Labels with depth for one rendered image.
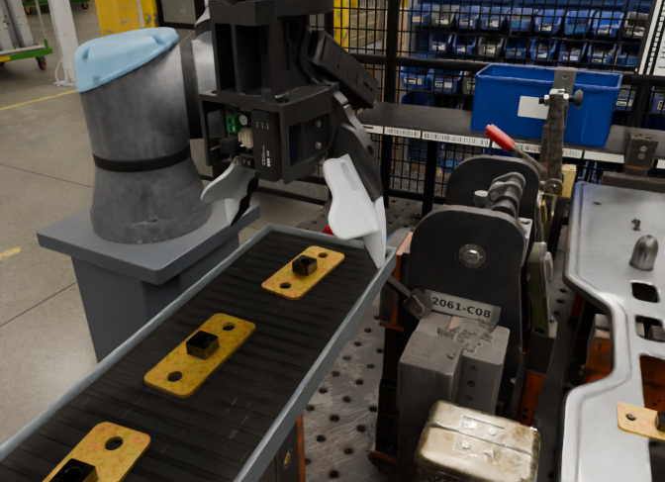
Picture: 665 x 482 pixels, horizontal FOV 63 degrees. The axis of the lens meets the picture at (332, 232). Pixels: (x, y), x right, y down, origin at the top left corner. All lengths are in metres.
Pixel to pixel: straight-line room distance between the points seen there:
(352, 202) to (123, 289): 0.39
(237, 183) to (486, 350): 0.28
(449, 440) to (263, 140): 0.27
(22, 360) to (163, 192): 1.86
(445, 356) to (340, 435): 0.49
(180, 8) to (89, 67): 2.66
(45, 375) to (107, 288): 1.64
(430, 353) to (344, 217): 0.17
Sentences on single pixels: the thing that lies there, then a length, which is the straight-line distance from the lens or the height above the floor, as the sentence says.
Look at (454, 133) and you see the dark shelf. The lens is 1.35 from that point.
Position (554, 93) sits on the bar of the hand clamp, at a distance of 0.95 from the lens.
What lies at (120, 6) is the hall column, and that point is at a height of 0.78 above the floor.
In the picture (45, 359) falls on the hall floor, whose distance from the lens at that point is 2.45.
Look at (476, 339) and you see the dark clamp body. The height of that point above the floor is 1.08.
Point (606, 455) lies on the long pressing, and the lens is 0.60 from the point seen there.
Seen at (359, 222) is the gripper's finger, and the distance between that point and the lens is 0.40.
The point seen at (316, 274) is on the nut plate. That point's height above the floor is 1.16.
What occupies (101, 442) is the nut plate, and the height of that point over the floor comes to 1.16.
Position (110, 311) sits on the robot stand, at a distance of 0.76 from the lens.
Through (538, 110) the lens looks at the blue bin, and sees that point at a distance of 1.34.
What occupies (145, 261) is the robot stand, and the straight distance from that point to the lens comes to 0.65.
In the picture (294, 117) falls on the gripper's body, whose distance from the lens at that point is 0.36.
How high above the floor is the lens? 1.41
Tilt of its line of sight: 27 degrees down
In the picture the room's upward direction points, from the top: straight up
